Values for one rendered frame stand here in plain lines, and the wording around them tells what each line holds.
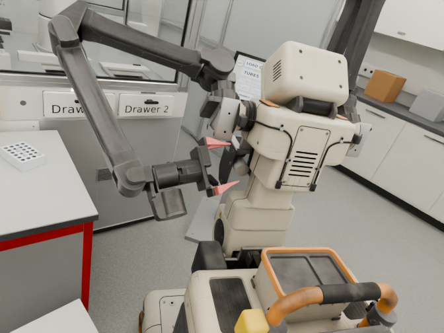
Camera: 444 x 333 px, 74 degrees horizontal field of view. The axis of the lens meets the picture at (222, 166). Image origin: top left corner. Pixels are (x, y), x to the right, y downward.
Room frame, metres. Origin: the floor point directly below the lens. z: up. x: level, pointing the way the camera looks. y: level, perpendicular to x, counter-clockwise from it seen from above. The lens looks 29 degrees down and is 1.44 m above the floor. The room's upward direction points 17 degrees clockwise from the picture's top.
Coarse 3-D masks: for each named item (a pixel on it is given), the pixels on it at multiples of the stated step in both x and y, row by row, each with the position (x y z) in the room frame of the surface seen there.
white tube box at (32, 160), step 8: (16, 144) 0.86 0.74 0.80; (24, 144) 0.87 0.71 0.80; (0, 152) 0.81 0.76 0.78; (8, 152) 0.80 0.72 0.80; (16, 152) 0.81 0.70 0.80; (32, 152) 0.84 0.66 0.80; (8, 160) 0.79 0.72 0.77; (16, 160) 0.78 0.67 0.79; (24, 160) 0.79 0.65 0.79; (32, 160) 0.80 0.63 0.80; (40, 160) 0.83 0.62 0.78; (24, 168) 0.78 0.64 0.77
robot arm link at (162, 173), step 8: (152, 168) 0.54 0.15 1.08; (160, 168) 0.54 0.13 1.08; (168, 168) 0.55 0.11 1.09; (176, 168) 0.56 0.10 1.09; (160, 176) 0.53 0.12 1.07; (168, 176) 0.54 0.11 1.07; (176, 176) 0.55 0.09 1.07; (160, 184) 0.52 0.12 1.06; (168, 184) 0.54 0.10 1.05; (176, 184) 0.55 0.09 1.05
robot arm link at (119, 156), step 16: (64, 16) 0.68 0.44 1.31; (64, 32) 0.65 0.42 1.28; (64, 48) 0.64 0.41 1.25; (80, 48) 0.66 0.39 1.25; (64, 64) 0.63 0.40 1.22; (80, 64) 0.64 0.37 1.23; (80, 80) 0.61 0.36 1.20; (96, 80) 0.63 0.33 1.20; (80, 96) 0.59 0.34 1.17; (96, 96) 0.60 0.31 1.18; (96, 112) 0.57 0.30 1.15; (112, 112) 0.59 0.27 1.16; (96, 128) 0.55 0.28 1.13; (112, 128) 0.56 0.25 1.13; (112, 144) 0.54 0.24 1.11; (128, 144) 0.55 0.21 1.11; (112, 160) 0.51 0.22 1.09; (128, 160) 0.52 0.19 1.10; (112, 176) 0.52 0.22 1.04; (128, 192) 0.49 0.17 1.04
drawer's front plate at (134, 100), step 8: (120, 96) 1.29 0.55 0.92; (128, 96) 1.32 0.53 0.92; (136, 96) 1.34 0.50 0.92; (144, 96) 1.37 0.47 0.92; (152, 96) 1.40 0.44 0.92; (160, 96) 1.43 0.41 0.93; (168, 96) 1.47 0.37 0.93; (120, 104) 1.29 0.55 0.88; (128, 104) 1.32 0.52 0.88; (136, 104) 1.35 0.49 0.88; (144, 104) 1.38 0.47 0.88; (152, 104) 1.41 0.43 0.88; (160, 104) 1.44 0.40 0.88; (168, 104) 1.47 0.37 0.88; (120, 112) 1.29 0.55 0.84; (128, 112) 1.32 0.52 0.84; (136, 112) 1.35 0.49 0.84; (144, 112) 1.38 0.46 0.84; (152, 112) 1.41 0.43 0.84; (160, 112) 1.44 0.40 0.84; (168, 112) 1.48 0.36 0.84
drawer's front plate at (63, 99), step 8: (48, 96) 1.08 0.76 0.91; (56, 96) 1.10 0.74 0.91; (64, 96) 1.12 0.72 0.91; (72, 96) 1.14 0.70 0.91; (112, 96) 1.26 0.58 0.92; (48, 104) 1.08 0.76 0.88; (56, 104) 1.10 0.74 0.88; (64, 104) 1.12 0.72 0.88; (72, 104) 1.14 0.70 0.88; (112, 104) 1.26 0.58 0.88; (48, 112) 1.08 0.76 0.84; (64, 112) 1.12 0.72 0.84; (72, 112) 1.14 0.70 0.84; (80, 112) 1.16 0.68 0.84
